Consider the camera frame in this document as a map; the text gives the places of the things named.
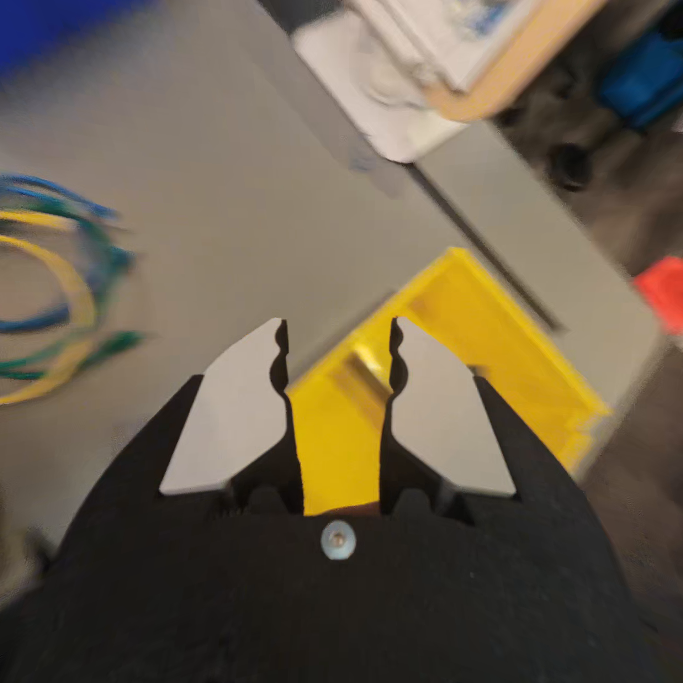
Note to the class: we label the orange striped traffic cone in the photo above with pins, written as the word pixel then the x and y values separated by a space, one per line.
pixel 661 293

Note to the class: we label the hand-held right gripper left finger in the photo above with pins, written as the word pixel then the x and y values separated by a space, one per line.
pixel 229 427

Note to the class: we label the blue plastic bin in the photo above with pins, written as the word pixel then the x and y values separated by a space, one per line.
pixel 53 26
pixel 645 80

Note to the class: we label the yellow plastic bin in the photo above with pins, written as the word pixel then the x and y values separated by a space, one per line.
pixel 480 331

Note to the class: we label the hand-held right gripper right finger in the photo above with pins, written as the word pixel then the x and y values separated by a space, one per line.
pixel 448 427

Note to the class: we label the white stand base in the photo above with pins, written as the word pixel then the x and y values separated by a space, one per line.
pixel 363 106

